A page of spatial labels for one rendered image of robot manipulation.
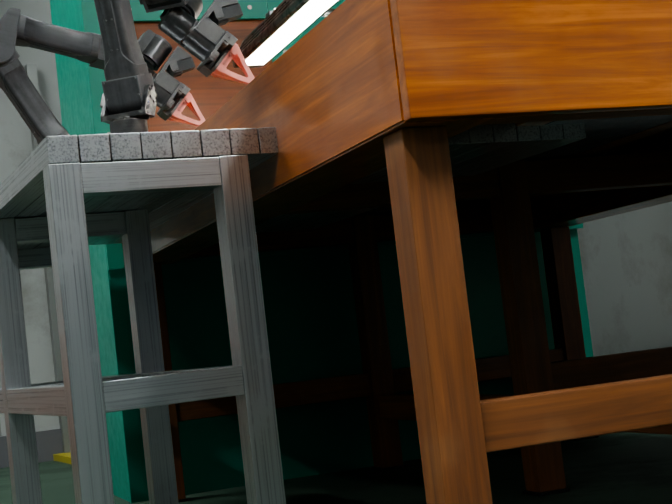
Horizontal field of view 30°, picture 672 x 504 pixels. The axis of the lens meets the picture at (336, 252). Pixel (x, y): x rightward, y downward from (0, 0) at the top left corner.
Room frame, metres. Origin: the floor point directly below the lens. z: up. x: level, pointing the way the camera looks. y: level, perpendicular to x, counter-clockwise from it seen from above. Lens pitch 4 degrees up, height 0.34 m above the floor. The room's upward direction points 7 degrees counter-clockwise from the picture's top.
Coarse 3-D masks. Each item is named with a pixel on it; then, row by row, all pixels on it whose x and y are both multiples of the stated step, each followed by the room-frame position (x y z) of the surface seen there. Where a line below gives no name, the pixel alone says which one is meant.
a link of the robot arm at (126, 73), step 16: (96, 0) 2.04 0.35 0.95; (112, 0) 2.04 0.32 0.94; (128, 0) 2.07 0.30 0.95; (112, 16) 2.04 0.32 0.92; (128, 16) 2.06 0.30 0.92; (112, 32) 2.05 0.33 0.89; (128, 32) 2.06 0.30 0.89; (112, 48) 2.06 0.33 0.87; (128, 48) 2.05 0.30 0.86; (112, 64) 2.06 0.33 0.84; (128, 64) 2.06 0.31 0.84; (144, 64) 2.09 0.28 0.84; (112, 80) 2.07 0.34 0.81; (128, 80) 2.06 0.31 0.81; (144, 80) 2.08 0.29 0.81; (112, 96) 2.07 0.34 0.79; (128, 96) 2.07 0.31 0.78; (112, 112) 2.09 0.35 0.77
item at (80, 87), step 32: (64, 0) 3.37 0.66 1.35; (256, 0) 3.27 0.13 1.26; (96, 32) 3.12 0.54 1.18; (160, 32) 3.19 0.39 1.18; (64, 64) 3.47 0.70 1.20; (64, 96) 3.53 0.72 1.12; (96, 96) 3.11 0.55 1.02; (192, 96) 3.21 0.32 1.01; (224, 96) 3.24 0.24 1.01; (96, 128) 3.11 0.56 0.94; (160, 128) 3.18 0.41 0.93; (192, 128) 3.21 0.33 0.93
